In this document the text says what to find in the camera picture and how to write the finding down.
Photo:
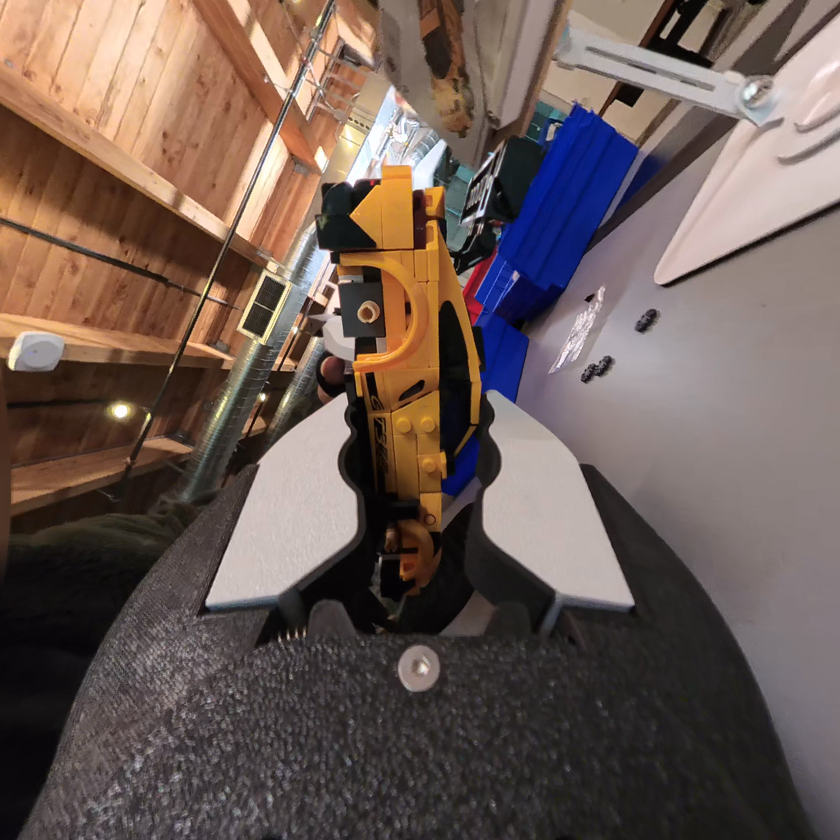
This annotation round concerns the white ceiling sensor box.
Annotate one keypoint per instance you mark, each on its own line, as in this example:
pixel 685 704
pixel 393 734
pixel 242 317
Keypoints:
pixel 36 351

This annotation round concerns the silver ventilation duct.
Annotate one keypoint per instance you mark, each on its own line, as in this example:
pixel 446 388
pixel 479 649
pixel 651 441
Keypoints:
pixel 223 407

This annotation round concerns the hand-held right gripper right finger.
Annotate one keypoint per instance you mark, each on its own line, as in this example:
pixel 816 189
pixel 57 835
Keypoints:
pixel 551 525

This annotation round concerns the yellow lego car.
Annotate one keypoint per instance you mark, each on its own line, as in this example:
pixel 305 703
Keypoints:
pixel 420 394

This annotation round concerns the red plastic bin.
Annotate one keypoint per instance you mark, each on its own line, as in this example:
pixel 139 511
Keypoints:
pixel 479 285

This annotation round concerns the black rim inserts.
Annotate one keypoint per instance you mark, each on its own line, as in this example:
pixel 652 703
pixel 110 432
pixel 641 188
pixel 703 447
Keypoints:
pixel 646 318

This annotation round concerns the person's left hand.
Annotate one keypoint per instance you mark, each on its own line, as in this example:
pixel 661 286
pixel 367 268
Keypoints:
pixel 334 380

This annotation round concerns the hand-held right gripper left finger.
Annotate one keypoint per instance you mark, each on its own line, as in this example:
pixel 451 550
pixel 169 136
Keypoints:
pixel 295 518

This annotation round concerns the white metal book stand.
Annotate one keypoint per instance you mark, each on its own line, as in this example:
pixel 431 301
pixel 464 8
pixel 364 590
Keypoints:
pixel 754 197

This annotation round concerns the white duct vent grille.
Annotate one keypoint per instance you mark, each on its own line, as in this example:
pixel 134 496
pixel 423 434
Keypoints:
pixel 264 307

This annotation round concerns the lego instruction booklet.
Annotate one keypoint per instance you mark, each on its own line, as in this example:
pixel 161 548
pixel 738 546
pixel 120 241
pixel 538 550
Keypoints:
pixel 459 52

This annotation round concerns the clear plastic parts bag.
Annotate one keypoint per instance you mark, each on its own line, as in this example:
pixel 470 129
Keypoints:
pixel 581 328

